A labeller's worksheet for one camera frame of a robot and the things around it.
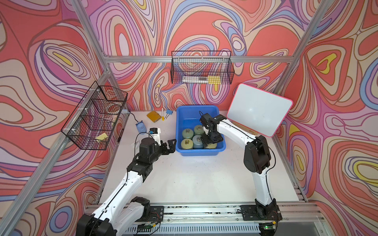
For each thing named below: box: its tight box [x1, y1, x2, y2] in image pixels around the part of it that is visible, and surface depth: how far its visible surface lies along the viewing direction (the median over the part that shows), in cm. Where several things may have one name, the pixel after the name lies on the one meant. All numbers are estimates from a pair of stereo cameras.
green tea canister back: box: [193, 124, 205, 135], surface depth 99 cm
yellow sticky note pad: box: [146, 111, 162, 123], surface depth 118 cm
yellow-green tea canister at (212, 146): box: [207, 142, 218, 149], surface depth 90 cm
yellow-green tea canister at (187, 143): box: [180, 138, 194, 150], surface depth 92 cm
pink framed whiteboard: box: [226, 83, 294, 138], surface depth 97 cm
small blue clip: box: [164, 109, 174, 119], surface depth 121 cm
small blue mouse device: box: [135, 120, 148, 135], surface depth 103 cm
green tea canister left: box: [182, 128, 194, 139], surface depth 98 cm
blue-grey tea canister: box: [192, 134, 204, 149], surface depth 93 cm
